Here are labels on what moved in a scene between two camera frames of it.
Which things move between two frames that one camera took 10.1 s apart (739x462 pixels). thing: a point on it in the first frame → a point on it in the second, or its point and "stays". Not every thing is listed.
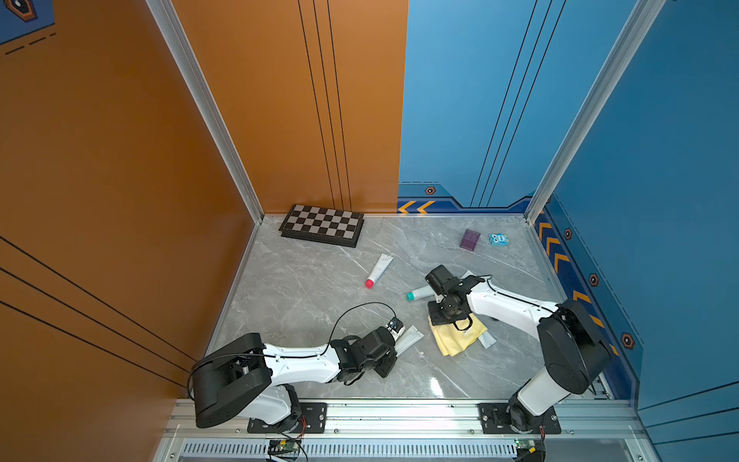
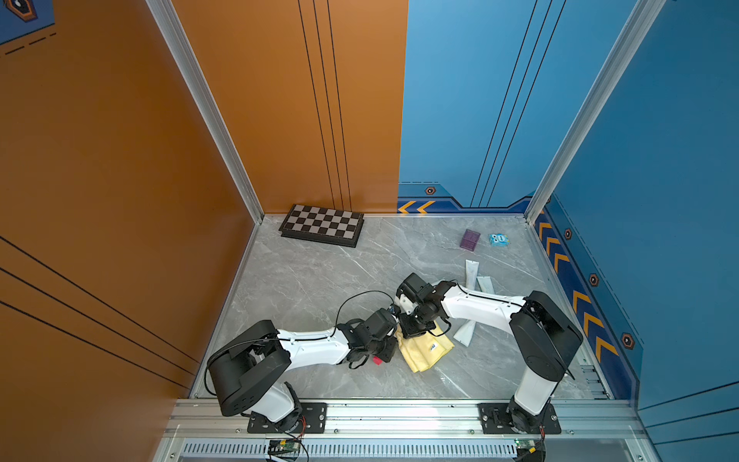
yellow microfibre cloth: x=453 y=341 → x=423 y=350
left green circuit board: x=285 y=445 stays
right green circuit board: x=524 y=444 stays
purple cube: x=470 y=240 stays
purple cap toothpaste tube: x=487 y=339 → x=465 y=332
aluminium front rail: x=578 y=418 stays
